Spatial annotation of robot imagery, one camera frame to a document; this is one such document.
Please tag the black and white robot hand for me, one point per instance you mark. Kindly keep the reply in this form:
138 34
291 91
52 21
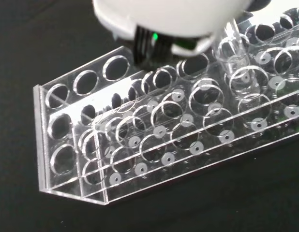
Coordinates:
164 17

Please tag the clear plastic test tube rack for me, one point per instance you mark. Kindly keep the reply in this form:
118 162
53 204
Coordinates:
139 135

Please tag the black bench cloth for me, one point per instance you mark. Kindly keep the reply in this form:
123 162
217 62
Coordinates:
43 36

